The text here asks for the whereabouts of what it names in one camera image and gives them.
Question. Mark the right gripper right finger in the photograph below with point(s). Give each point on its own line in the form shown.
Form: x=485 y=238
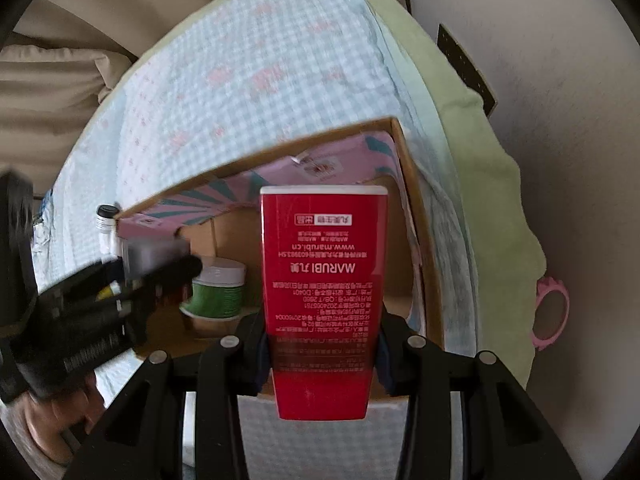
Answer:
x=410 y=365

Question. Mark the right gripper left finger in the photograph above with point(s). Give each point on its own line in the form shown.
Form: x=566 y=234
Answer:
x=233 y=366

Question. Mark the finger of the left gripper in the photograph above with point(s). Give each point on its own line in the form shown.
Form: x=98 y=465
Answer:
x=166 y=263

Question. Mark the grey jar black lid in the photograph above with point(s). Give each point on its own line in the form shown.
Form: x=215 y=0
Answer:
x=107 y=231

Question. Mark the red tube white cap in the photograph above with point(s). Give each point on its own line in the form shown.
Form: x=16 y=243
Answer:
x=323 y=266

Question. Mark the left hand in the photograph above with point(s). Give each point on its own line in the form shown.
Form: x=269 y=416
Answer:
x=47 y=420

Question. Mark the green label white jar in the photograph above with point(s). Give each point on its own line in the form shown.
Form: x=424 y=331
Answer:
x=217 y=292

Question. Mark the light denim cloth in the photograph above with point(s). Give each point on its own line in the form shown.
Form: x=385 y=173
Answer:
x=42 y=219

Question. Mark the cardboard box pink flaps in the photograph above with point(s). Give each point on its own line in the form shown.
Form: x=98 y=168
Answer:
x=219 y=212

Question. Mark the light green mattress pad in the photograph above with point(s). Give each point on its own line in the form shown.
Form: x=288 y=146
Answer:
x=507 y=254

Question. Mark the beige curtain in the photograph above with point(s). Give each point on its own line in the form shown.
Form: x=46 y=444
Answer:
x=60 y=60

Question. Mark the checkered pink blue blanket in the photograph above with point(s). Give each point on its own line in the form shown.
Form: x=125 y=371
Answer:
x=368 y=448

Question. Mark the black perforated strip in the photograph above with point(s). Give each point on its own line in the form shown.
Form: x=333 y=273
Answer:
x=467 y=71

